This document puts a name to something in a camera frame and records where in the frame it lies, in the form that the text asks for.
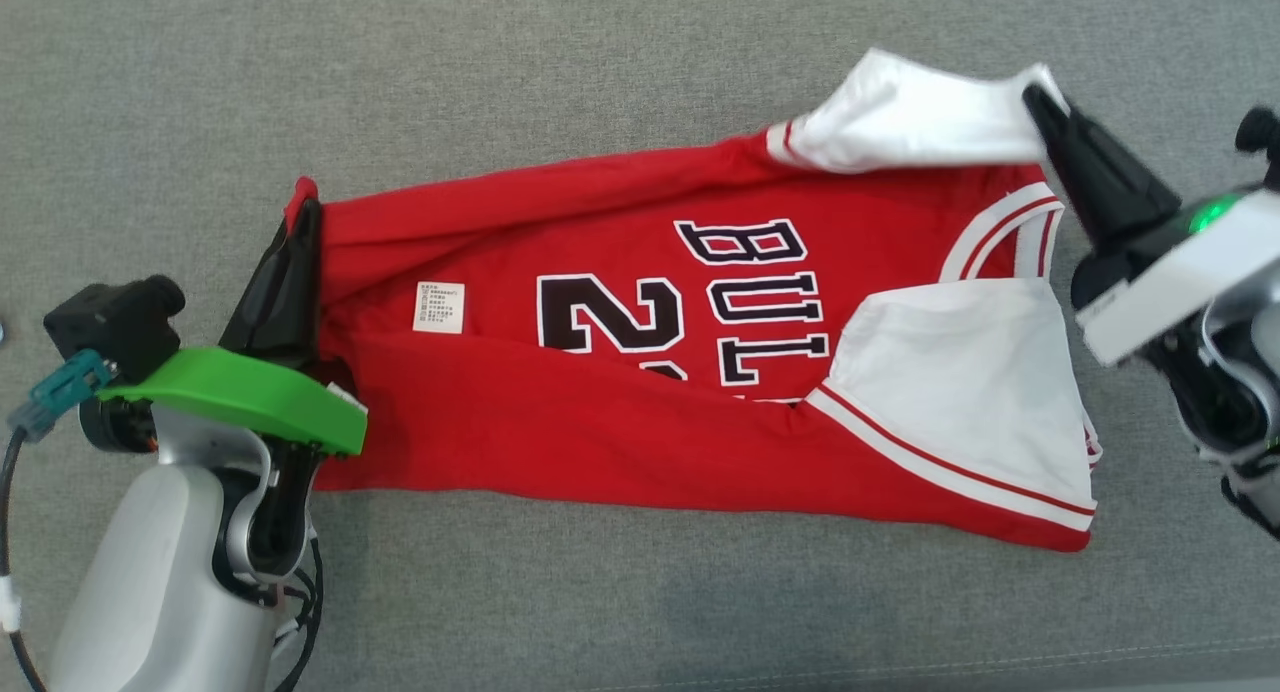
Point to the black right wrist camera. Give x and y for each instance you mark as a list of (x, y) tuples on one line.
[(1262, 137)]

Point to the red Bulls basketball jersey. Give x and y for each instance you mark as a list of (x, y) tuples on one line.
[(620, 432)]

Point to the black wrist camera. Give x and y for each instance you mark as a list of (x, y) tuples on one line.
[(110, 322), (1262, 137)]

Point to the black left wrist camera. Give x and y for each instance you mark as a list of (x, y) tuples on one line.
[(110, 322)]

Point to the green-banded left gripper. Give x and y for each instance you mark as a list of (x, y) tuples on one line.
[(240, 397)]

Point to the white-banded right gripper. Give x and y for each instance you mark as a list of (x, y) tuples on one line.
[(1180, 272)]

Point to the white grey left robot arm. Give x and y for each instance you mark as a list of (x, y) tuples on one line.
[(150, 572)]

